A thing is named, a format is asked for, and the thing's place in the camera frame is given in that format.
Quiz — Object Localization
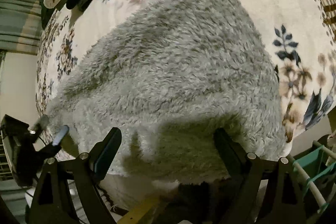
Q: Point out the grey fluffy fleece pants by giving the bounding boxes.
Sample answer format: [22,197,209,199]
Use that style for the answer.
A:
[46,0,285,183]

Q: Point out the floral cream bed blanket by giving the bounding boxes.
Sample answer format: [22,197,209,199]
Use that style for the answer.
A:
[35,0,336,209]

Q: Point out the green laundry basket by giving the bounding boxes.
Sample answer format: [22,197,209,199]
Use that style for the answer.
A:
[287,133,335,219]

